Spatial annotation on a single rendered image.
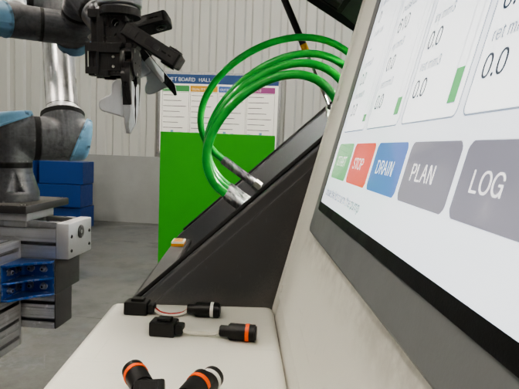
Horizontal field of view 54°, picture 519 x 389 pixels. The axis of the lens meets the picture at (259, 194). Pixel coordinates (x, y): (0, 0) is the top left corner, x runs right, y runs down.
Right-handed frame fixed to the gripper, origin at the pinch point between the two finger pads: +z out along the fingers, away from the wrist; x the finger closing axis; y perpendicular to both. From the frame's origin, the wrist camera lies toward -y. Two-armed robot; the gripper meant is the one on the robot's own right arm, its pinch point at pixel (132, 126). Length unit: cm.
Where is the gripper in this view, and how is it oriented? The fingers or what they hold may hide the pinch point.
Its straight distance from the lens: 94.7
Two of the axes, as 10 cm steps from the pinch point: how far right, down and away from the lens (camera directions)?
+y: -10.0, -0.2, -0.3
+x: 0.3, 1.0, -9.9
